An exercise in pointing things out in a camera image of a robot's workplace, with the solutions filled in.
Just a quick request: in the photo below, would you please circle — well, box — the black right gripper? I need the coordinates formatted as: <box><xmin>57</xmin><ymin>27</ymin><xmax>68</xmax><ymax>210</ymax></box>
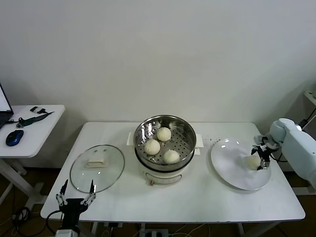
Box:
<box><xmin>250</xmin><ymin>144</ymin><xmax>272</xmax><ymax>172</ymax></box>

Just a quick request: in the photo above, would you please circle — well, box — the black laptop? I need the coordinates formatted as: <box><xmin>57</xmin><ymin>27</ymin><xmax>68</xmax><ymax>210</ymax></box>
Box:
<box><xmin>0</xmin><ymin>82</ymin><xmax>14</xmax><ymax>129</ymax></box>

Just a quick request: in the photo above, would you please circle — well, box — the black power adapter cable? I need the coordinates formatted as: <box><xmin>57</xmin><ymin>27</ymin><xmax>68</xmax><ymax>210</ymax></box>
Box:
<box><xmin>297</xmin><ymin>108</ymin><xmax>316</xmax><ymax>130</ymax></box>

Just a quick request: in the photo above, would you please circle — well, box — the small black card device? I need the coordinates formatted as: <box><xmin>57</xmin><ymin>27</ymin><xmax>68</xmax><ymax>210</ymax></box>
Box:
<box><xmin>30</xmin><ymin>106</ymin><xmax>47</xmax><ymax>115</ymax></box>

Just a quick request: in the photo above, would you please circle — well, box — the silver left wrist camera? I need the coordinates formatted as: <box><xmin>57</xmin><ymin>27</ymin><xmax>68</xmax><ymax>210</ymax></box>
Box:
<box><xmin>55</xmin><ymin>229</ymin><xmax>79</xmax><ymax>237</ymax></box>

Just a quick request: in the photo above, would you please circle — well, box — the round glass pot lid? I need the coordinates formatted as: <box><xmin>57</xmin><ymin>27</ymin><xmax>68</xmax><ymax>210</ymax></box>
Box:
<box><xmin>70</xmin><ymin>144</ymin><xmax>126</xmax><ymax>194</ymax></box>

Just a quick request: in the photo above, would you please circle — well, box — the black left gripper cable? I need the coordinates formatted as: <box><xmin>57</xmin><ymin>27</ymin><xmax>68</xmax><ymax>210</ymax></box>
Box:
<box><xmin>45</xmin><ymin>209</ymin><xmax>65</xmax><ymax>237</ymax></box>

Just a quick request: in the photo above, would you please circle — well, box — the white steamed baozi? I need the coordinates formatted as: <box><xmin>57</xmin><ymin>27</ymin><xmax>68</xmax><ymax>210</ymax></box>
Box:
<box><xmin>246</xmin><ymin>155</ymin><xmax>262</xmax><ymax>171</ymax></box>
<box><xmin>144</xmin><ymin>139</ymin><xmax>161</xmax><ymax>156</ymax></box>
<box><xmin>157</xmin><ymin>127</ymin><xmax>172</xmax><ymax>142</ymax></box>
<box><xmin>162</xmin><ymin>149</ymin><xmax>180</xmax><ymax>165</ymax></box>

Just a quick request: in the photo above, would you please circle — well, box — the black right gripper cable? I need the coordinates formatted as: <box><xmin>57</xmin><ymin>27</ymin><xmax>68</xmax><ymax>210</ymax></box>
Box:
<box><xmin>269</xmin><ymin>148</ymin><xmax>288</xmax><ymax>163</ymax></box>

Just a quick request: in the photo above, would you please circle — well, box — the white shelf stand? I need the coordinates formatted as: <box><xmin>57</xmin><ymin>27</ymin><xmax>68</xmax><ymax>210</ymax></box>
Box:
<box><xmin>292</xmin><ymin>90</ymin><xmax>316</xmax><ymax>196</ymax></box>

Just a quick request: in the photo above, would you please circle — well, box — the white side table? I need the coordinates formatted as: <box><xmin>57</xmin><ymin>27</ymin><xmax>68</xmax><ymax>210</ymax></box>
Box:
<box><xmin>0</xmin><ymin>105</ymin><xmax>66</xmax><ymax>210</ymax></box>

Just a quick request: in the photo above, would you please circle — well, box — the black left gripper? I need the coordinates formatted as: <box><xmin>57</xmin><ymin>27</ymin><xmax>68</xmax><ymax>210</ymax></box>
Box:
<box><xmin>55</xmin><ymin>179</ymin><xmax>97</xmax><ymax>230</ymax></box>

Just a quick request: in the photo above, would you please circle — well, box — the blue computer mouse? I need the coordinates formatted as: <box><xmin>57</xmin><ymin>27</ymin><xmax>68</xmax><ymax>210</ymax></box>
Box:
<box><xmin>5</xmin><ymin>129</ymin><xmax>25</xmax><ymax>147</ymax></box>

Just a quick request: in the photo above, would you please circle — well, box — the perforated steel steamer basket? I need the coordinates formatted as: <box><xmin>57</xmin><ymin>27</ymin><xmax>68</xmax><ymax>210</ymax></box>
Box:
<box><xmin>134</xmin><ymin>114</ymin><xmax>198</xmax><ymax>168</ymax></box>

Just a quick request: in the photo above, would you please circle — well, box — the black floor cable coil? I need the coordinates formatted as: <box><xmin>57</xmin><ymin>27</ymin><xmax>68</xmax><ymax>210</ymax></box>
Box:
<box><xmin>11</xmin><ymin>206</ymin><xmax>47</xmax><ymax>237</ymax></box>

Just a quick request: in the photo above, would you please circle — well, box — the large white plate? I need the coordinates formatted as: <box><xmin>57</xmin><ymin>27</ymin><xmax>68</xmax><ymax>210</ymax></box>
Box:
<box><xmin>210</xmin><ymin>138</ymin><xmax>272</xmax><ymax>191</ymax></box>

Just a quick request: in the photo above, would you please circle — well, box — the white floor power strip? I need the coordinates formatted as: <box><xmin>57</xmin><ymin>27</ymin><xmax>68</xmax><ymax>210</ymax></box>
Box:
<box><xmin>138</xmin><ymin>228</ymin><xmax>170</xmax><ymax>237</ymax></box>

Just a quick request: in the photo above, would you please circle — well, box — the white electric cooker pot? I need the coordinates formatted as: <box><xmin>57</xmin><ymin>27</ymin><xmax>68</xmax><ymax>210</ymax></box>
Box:
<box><xmin>126</xmin><ymin>132</ymin><xmax>205</xmax><ymax>186</ymax></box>

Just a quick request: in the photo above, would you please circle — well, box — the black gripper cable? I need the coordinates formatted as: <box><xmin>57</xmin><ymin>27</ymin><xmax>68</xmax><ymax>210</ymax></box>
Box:
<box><xmin>45</xmin><ymin>209</ymin><xmax>65</xmax><ymax>237</ymax></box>
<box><xmin>269</xmin><ymin>148</ymin><xmax>288</xmax><ymax>163</ymax></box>

